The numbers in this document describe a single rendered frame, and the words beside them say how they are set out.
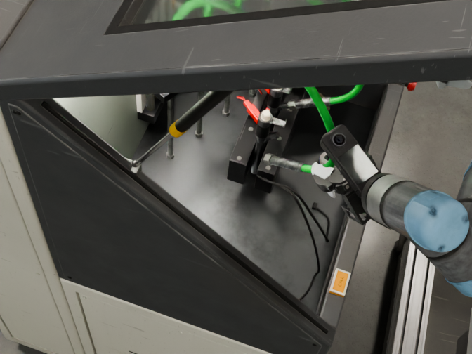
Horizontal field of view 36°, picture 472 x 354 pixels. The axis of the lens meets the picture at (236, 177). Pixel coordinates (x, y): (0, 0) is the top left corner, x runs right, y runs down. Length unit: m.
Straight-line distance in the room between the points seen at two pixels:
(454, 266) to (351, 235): 0.48
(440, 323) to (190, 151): 1.01
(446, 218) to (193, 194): 0.78
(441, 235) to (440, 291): 1.37
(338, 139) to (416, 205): 0.20
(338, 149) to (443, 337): 1.26
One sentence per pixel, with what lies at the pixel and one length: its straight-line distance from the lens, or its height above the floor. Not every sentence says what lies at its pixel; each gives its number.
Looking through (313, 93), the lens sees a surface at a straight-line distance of 1.15.
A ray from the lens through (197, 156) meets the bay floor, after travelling 1.69.
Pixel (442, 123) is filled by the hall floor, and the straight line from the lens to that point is 2.94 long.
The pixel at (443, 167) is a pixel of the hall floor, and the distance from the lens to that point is 2.83.
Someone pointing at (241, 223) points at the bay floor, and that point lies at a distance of 1.61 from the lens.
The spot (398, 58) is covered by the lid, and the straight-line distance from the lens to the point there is 0.68.
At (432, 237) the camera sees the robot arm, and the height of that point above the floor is 1.43.
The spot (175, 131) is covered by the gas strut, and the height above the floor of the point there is 1.47.
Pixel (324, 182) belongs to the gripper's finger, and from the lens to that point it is 1.19.
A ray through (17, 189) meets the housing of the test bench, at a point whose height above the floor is 1.17.
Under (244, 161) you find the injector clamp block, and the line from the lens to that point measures 1.52.
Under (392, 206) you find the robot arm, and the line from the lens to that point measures 1.03.
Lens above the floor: 2.27
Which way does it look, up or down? 60 degrees down
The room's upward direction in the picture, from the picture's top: 9 degrees clockwise
